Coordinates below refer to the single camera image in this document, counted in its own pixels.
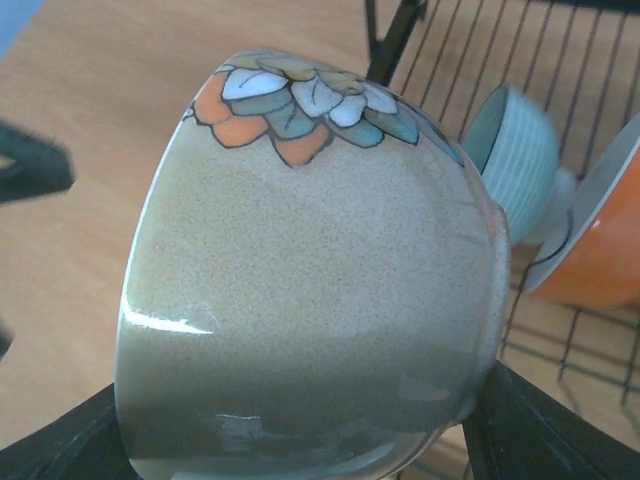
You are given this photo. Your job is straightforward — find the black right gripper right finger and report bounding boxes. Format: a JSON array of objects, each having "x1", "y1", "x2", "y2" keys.
[{"x1": 463, "y1": 361, "x2": 639, "y2": 480}]

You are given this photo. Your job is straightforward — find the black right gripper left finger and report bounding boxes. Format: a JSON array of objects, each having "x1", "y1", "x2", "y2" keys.
[{"x1": 1, "y1": 385, "x2": 133, "y2": 479}]

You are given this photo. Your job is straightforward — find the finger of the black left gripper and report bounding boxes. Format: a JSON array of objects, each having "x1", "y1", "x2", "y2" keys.
[{"x1": 1, "y1": 122, "x2": 75, "y2": 205}]

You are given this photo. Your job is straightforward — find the orange bowl white inside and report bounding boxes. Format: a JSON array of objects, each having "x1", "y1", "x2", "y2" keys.
[{"x1": 523, "y1": 116, "x2": 639, "y2": 308}]

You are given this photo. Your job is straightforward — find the beige floral bowl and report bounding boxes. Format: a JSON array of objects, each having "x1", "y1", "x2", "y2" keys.
[{"x1": 114, "y1": 49, "x2": 511, "y2": 479}]

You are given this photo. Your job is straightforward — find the green patterned bowl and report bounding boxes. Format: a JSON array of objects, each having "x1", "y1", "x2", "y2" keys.
[{"x1": 461, "y1": 85, "x2": 577, "y2": 246}]

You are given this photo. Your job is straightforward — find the black wire dish rack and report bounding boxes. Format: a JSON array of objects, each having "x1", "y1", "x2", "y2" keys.
[{"x1": 363, "y1": 0, "x2": 640, "y2": 480}]

